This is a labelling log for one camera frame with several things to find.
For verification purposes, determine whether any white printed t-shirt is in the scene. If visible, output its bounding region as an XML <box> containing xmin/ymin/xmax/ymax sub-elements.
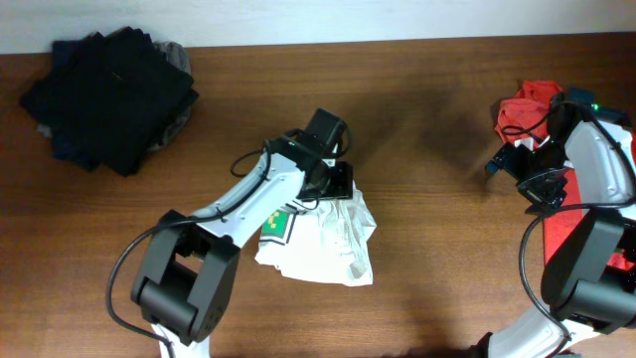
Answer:
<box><xmin>255</xmin><ymin>188</ymin><xmax>377</xmax><ymax>286</ymax></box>

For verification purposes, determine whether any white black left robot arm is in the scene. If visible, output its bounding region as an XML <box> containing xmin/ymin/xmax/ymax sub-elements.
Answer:
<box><xmin>131</xmin><ymin>109</ymin><xmax>353</xmax><ymax>357</ymax></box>

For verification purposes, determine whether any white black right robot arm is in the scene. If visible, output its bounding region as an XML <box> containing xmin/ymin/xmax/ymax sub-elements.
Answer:
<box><xmin>469</xmin><ymin>88</ymin><xmax>635</xmax><ymax>358</ymax></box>

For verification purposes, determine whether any red lettered t-shirt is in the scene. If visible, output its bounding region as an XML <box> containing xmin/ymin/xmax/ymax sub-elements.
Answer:
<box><xmin>495</xmin><ymin>81</ymin><xmax>635</xmax><ymax>257</ymax></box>

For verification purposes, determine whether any black folded garment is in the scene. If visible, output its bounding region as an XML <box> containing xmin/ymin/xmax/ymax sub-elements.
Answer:
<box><xmin>19</xmin><ymin>26</ymin><xmax>201</xmax><ymax>177</ymax></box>

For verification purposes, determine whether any navy folded garment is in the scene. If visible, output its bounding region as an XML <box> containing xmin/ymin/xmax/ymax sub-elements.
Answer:
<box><xmin>52</xmin><ymin>40</ymin><xmax>99</xmax><ymax>172</ymax></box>

